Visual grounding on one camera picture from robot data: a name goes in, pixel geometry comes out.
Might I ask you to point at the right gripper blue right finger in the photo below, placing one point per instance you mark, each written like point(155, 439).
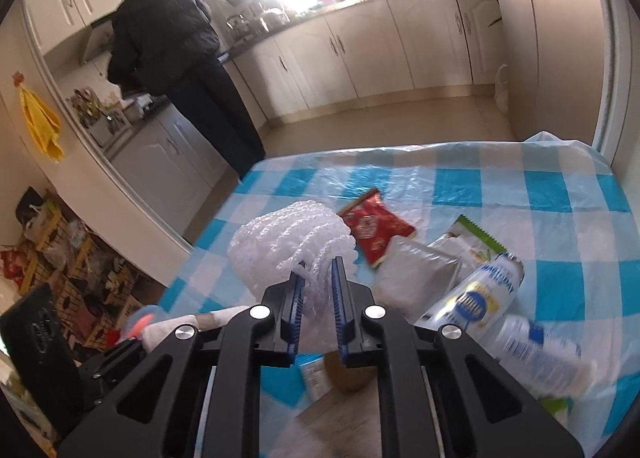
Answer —
point(341, 314)

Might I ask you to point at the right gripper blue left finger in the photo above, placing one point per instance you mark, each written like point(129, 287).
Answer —
point(291, 313)

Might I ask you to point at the white foam fruit net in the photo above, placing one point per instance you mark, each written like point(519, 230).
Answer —
point(301, 239)

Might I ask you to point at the blue green wipes pack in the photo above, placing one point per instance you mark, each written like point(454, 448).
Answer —
point(316, 379)

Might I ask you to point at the brown potato half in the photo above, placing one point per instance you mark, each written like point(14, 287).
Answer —
point(346, 380)

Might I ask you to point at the green snack packet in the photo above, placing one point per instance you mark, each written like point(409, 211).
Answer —
point(470, 245)

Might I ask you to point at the white plastic bottle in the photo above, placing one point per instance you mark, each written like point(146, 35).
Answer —
point(481, 299)

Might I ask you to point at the grey foil sachet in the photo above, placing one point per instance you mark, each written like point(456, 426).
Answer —
point(349, 423)

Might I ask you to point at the clear plastic bottle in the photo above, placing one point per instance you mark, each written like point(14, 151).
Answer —
point(541, 360)

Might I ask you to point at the white kitchen cabinets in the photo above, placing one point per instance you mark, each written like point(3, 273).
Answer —
point(289, 59)

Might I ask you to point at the red snack packet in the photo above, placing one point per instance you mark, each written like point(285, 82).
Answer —
point(373, 225)

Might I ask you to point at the small silver foil pouch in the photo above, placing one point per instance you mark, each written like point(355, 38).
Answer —
point(413, 277)

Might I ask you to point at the blue checkered tablecloth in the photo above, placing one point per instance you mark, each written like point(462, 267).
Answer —
point(412, 223)

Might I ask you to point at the yellow hanging towel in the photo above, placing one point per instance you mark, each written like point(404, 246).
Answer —
point(43, 125)

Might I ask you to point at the person in dark clothes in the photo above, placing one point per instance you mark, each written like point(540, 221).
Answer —
point(169, 48)

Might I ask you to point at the yellow wire storage rack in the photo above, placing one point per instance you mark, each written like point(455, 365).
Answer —
point(91, 284)

